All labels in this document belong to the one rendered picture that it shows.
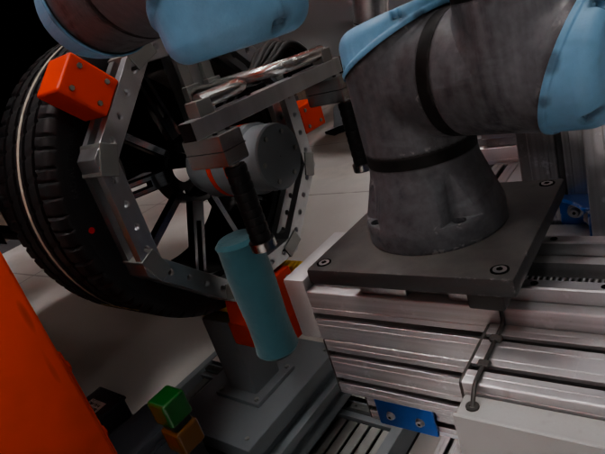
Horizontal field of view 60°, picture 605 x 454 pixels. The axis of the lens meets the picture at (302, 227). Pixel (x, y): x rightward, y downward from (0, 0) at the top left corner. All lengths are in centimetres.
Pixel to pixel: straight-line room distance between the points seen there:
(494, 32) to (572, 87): 7
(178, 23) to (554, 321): 42
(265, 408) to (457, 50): 110
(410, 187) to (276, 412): 93
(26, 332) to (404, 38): 61
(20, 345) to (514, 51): 69
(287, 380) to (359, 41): 108
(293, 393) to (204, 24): 122
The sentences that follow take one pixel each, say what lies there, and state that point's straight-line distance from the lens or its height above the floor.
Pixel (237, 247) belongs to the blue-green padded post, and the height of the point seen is 74.
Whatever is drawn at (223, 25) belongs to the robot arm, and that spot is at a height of 107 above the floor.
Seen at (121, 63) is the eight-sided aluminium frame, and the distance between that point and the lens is 99.
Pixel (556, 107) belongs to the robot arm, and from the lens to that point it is 42.
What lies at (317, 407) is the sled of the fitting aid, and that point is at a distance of 142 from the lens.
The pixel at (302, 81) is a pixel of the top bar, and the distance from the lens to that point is 100.
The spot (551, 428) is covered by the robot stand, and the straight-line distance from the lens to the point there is 47.
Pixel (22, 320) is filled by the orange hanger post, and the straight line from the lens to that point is 81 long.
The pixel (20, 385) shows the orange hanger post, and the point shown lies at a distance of 82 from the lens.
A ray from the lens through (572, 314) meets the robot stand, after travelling 54.
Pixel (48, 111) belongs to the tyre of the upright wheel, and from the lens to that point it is 101.
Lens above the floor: 106
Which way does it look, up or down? 21 degrees down
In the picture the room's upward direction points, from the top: 18 degrees counter-clockwise
